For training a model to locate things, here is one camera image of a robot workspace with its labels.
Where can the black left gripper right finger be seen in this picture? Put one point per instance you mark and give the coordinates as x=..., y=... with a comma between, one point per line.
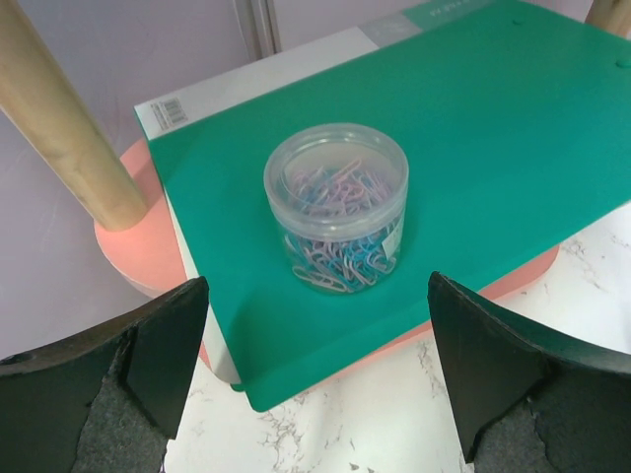
x=526, y=397

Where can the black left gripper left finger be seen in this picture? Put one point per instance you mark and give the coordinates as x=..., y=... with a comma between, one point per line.
x=109, y=398

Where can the clear paper clip jar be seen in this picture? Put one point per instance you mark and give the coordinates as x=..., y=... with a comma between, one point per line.
x=338, y=194

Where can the pink three tier shelf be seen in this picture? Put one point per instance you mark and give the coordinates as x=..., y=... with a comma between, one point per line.
x=138, y=236

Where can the green folder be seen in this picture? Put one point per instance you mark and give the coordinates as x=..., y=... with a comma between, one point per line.
x=468, y=172

